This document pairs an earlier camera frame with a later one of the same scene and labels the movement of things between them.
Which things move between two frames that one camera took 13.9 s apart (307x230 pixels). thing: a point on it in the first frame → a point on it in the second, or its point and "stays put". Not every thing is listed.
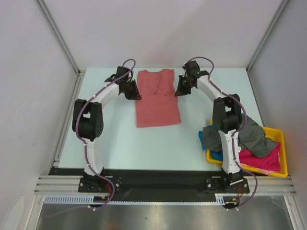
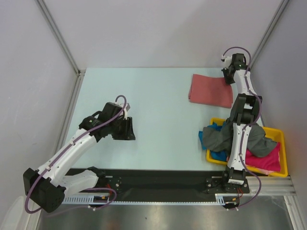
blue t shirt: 218,155 stays put
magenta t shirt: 270,162 stays put
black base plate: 113,181 stays put
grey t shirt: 252,139 stays put
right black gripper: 180,87 → 228,81
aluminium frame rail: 51,185 stays put
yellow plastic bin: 277,134 stays put
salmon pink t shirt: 159,104 → 210,90
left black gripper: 135,95 → 131,136
